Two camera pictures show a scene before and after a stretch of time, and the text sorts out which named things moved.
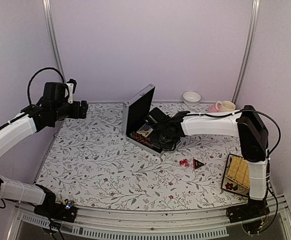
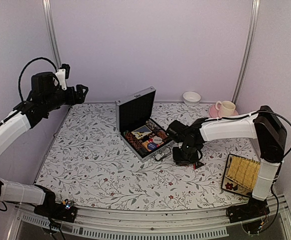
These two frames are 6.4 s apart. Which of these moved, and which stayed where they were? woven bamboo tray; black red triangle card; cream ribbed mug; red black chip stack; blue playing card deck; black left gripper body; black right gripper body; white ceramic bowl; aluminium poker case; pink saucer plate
Moved: black left gripper body; black right gripper body; aluminium poker case; red black chip stack
Stayed: cream ribbed mug; white ceramic bowl; black red triangle card; woven bamboo tray; blue playing card deck; pink saucer plate
